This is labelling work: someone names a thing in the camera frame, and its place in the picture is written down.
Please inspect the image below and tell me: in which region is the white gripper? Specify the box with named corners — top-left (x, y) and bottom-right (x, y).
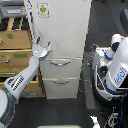
top-left (32, 37), bottom-right (52, 59)

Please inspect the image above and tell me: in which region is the white fridge door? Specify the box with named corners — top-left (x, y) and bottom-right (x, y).
top-left (23, 0), bottom-right (92, 58)

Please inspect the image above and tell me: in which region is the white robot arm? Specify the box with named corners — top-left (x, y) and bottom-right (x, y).
top-left (0, 37), bottom-right (51, 128)

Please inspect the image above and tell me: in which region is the upper fridge drawer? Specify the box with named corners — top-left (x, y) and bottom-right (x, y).
top-left (40, 59), bottom-right (82, 79)

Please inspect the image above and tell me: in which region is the fridge drawer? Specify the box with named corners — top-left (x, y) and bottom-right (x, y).
top-left (40, 59), bottom-right (82, 79)
top-left (43, 78), bottom-right (79, 99)

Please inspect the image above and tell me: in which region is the lower fridge drawer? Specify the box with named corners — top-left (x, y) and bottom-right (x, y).
top-left (43, 78), bottom-right (79, 99)

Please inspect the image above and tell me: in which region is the wooden drawer cabinet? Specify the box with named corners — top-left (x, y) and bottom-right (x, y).
top-left (0, 17), bottom-right (47, 99)

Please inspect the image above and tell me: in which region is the white refrigerator body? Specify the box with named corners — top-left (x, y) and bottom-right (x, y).
top-left (23, 0), bottom-right (92, 99)

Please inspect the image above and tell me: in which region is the green android sticker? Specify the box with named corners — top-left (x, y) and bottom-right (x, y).
top-left (37, 3), bottom-right (49, 17)

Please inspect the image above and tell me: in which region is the grey box on cabinet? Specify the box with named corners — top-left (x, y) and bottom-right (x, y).
top-left (0, 6), bottom-right (26, 17)

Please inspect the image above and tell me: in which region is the grey bin under cabinet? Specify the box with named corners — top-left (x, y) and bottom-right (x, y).
top-left (0, 94), bottom-right (19, 105)

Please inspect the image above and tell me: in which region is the white blue robot body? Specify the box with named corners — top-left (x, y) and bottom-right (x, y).
top-left (92, 34), bottom-right (128, 106)

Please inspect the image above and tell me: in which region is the grey cable on floor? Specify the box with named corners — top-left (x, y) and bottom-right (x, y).
top-left (78, 43), bottom-right (100, 94)

